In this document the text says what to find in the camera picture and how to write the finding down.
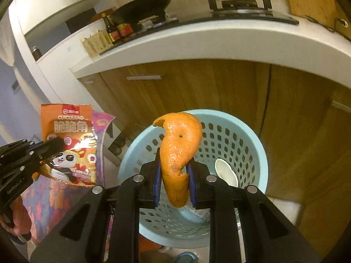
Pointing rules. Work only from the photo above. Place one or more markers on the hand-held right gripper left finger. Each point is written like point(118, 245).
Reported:
point(157, 180)

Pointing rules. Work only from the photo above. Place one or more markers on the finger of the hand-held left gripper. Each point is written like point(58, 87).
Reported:
point(49, 146)
point(36, 175)

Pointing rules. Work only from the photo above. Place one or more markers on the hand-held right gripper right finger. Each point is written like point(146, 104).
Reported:
point(192, 186)

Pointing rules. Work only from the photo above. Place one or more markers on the orange panda snack packet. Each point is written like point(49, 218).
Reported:
point(68, 126)

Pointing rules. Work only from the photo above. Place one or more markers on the domed orange peel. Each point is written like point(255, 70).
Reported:
point(178, 148)

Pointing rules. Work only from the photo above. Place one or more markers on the light blue perforated plastic basket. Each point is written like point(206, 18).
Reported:
point(241, 142)

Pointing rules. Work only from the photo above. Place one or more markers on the person's left hand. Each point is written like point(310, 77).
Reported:
point(22, 216)

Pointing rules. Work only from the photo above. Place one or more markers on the floral cloth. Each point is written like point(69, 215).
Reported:
point(46, 205)

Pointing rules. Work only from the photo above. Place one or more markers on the brown plastic stool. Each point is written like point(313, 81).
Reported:
point(148, 249)

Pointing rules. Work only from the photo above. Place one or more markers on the small dark bottle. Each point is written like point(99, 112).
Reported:
point(36, 53)

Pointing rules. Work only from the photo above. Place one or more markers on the beige utensil basket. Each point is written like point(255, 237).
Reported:
point(96, 43)

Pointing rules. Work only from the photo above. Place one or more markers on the slim dark sauce bottle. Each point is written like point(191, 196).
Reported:
point(109, 31)

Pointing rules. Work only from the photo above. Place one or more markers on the black wok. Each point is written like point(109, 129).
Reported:
point(142, 5)

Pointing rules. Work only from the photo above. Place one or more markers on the black glass gas stove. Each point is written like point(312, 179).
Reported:
point(246, 15)

